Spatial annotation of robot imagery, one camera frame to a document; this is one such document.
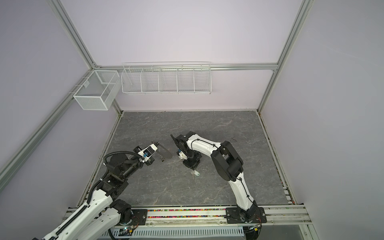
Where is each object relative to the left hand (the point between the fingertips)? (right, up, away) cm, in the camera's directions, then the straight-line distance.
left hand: (156, 143), depth 72 cm
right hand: (+19, -17, +17) cm, 31 cm away
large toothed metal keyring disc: (+3, -4, +2) cm, 6 cm away
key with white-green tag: (+18, -19, +16) cm, 31 cm away
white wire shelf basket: (+16, +42, +31) cm, 54 cm away
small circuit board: (-15, -44, 0) cm, 46 cm away
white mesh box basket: (-47, +32, +29) cm, 64 cm away
